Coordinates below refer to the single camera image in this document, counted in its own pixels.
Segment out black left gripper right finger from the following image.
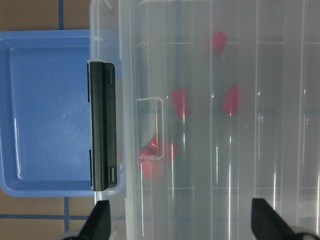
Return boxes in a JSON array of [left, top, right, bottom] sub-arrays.
[[251, 198, 303, 240]]

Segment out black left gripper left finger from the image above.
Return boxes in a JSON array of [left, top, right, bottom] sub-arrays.
[[77, 200, 111, 240]]

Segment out clear plastic box lid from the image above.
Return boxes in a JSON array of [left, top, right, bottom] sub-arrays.
[[117, 0, 320, 240]]

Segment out red block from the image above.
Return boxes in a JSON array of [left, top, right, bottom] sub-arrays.
[[171, 88, 190, 119], [148, 136, 180, 162], [220, 85, 239, 117], [139, 148, 152, 180]]

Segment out blue plastic tray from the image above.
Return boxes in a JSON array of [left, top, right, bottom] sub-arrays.
[[0, 29, 126, 199]]

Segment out clear plastic storage box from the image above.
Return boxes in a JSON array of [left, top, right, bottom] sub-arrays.
[[89, 0, 320, 240]]

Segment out red block far corner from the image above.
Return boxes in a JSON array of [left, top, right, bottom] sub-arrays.
[[209, 31, 228, 56]]

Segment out black box latch handle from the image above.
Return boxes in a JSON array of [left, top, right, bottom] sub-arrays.
[[87, 61, 117, 192]]

